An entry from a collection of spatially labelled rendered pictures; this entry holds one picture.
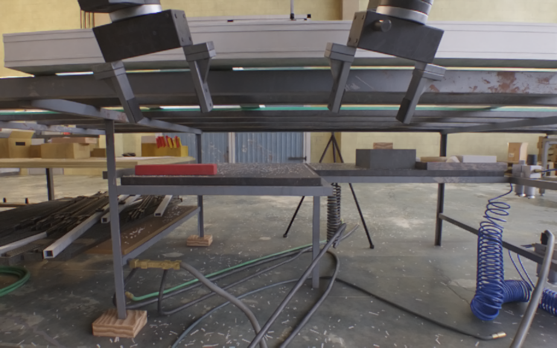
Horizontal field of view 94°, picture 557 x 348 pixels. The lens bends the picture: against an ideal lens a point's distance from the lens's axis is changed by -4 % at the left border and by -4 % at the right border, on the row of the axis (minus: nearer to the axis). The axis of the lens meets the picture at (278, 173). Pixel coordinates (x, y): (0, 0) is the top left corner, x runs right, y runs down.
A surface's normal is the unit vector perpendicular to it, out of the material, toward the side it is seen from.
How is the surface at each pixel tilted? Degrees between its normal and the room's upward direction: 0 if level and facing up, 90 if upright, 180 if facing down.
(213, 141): 90
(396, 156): 90
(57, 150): 90
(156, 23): 114
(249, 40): 90
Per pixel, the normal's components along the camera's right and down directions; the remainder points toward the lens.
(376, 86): -0.04, 0.09
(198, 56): -0.08, 0.48
